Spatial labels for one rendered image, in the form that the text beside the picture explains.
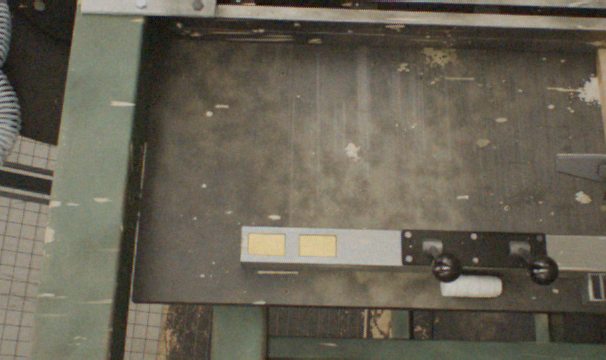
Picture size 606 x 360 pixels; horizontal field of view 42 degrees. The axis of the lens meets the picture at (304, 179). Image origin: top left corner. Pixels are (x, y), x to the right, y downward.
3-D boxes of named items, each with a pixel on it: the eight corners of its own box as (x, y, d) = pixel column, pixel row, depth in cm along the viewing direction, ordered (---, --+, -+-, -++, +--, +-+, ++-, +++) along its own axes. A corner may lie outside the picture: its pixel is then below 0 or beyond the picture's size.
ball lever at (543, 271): (528, 260, 108) (562, 290, 95) (501, 260, 108) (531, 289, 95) (530, 234, 108) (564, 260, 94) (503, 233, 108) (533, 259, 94)
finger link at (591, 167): (557, 149, 96) (610, 156, 94) (554, 175, 97) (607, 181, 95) (555, 152, 95) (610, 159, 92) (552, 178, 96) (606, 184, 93)
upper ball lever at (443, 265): (442, 258, 108) (464, 287, 95) (415, 257, 108) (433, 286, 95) (444, 231, 107) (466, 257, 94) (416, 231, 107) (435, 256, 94)
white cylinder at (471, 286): (440, 298, 109) (497, 299, 109) (445, 293, 106) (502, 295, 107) (439, 277, 110) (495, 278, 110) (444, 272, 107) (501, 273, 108)
